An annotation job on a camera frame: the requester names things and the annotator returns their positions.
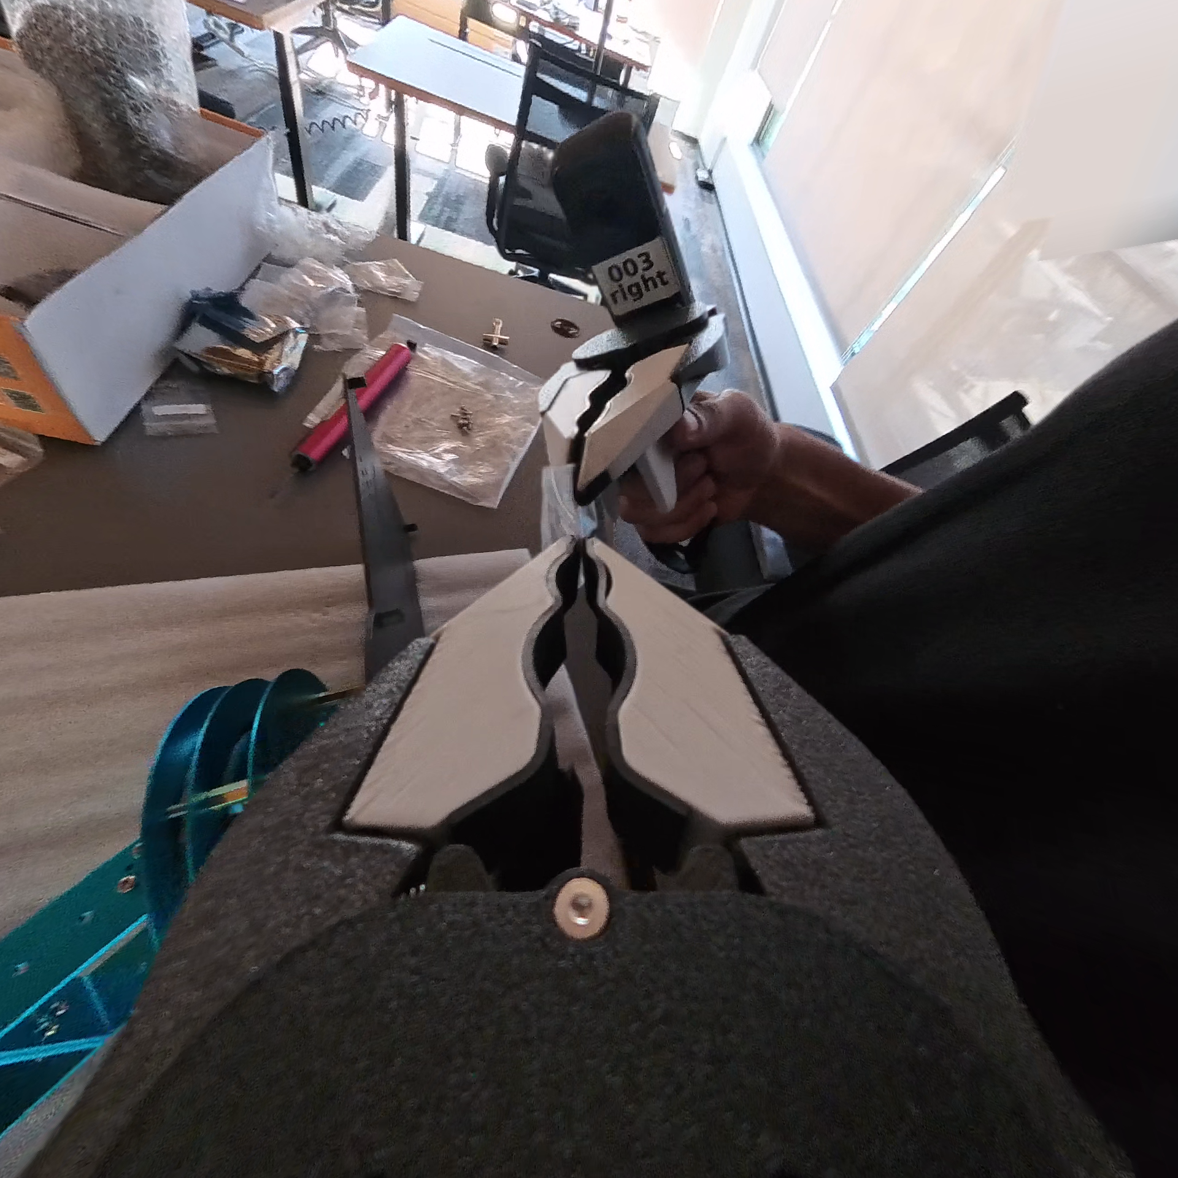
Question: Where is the small clear plastic bag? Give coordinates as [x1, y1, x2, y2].
[538, 463, 611, 556]

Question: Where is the large clear zip bag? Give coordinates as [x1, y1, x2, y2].
[306, 312, 546, 511]

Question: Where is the wooden top table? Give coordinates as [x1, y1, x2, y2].
[211, 0, 372, 211]

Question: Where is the small clear parts bag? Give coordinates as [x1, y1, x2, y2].
[141, 398, 219, 438]

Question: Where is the red screwdriver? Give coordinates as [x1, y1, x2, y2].
[288, 341, 420, 477]

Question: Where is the grey top table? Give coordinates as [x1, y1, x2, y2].
[347, 11, 667, 243]

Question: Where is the pile of clear parts bags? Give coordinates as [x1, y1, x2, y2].
[247, 205, 427, 354]

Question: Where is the white window blind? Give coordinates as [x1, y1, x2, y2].
[762, 0, 1178, 463]

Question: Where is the white foam sheet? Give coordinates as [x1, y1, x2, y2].
[0, 549, 538, 943]

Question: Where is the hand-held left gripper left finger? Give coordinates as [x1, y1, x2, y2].
[344, 539, 585, 840]

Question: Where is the narrow clear sleeve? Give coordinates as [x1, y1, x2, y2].
[302, 366, 372, 431]

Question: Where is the bubble wrap bundle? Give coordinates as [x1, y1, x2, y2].
[12, 0, 201, 206]

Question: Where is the person's right hand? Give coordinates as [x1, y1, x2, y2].
[619, 389, 797, 549]

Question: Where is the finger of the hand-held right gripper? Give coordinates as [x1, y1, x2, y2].
[539, 363, 608, 473]
[576, 352, 691, 506]

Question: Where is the silver foil bag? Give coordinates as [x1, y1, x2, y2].
[173, 288, 312, 397]

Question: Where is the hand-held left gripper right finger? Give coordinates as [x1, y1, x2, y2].
[584, 539, 821, 837]

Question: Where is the orange cardboard box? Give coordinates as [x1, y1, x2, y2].
[0, 46, 284, 449]

